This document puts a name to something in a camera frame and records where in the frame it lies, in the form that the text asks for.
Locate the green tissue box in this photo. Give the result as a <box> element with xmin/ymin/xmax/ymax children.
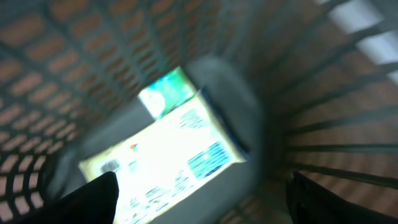
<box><xmin>137</xmin><ymin>67</ymin><xmax>197</xmax><ymax>120</ymax></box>

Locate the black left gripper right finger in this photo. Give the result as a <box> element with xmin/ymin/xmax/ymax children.
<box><xmin>285</xmin><ymin>172</ymin><xmax>397</xmax><ymax>224</ymax></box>

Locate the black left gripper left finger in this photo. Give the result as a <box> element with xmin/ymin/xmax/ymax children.
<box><xmin>18</xmin><ymin>171</ymin><xmax>119</xmax><ymax>224</ymax></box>

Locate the dark grey plastic basket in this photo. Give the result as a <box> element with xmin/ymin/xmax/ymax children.
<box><xmin>1</xmin><ymin>0</ymin><xmax>397</xmax><ymax>223</ymax></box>

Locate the white blue snack bag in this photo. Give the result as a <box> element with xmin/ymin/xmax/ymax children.
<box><xmin>79</xmin><ymin>90</ymin><xmax>245</xmax><ymax>223</ymax></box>

